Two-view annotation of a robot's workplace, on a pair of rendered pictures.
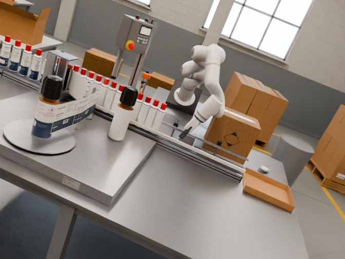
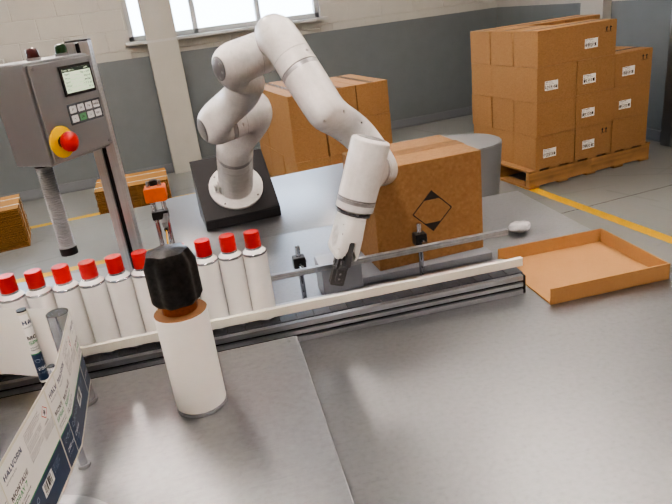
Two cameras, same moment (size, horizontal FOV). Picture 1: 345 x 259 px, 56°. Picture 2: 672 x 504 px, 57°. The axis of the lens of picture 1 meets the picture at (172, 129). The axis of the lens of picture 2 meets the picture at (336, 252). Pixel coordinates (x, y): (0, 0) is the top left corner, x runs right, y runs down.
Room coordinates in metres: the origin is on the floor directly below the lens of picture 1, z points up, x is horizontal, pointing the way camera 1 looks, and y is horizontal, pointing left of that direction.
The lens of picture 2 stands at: (0.63, 0.26, 1.52)
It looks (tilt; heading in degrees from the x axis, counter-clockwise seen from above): 22 degrees down; 345
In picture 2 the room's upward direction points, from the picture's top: 7 degrees counter-clockwise
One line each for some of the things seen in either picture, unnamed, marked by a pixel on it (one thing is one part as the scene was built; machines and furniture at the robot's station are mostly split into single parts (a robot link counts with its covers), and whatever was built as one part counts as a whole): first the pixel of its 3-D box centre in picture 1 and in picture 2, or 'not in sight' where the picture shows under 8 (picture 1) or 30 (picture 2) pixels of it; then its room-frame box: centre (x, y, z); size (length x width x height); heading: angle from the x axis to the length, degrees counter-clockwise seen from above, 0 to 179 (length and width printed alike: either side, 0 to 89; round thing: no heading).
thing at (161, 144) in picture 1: (120, 122); (167, 347); (1.88, 0.32, 0.85); 1.65 x 0.11 x 0.05; 85
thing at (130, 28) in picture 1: (134, 35); (54, 108); (1.98, 0.42, 1.38); 0.17 x 0.10 x 0.19; 140
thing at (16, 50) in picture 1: (15, 55); not in sight; (1.96, 1.11, 0.98); 0.05 x 0.05 x 0.20
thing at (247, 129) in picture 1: (230, 133); (411, 199); (2.13, -0.38, 0.99); 0.30 x 0.24 x 0.27; 89
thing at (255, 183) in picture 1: (267, 188); (578, 263); (1.79, -0.67, 0.85); 0.30 x 0.26 x 0.04; 85
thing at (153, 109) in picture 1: (151, 115); (234, 279); (1.87, 0.15, 0.98); 0.05 x 0.05 x 0.20
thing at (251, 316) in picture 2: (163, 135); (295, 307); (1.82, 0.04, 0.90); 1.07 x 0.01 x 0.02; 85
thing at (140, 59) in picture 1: (136, 71); (118, 198); (2.03, 0.35, 1.16); 0.04 x 0.04 x 0.67; 85
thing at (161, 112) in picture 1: (158, 118); (258, 275); (1.86, 0.10, 0.98); 0.05 x 0.05 x 0.20
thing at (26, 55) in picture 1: (25, 60); not in sight; (1.95, 1.03, 0.98); 0.05 x 0.05 x 0.20
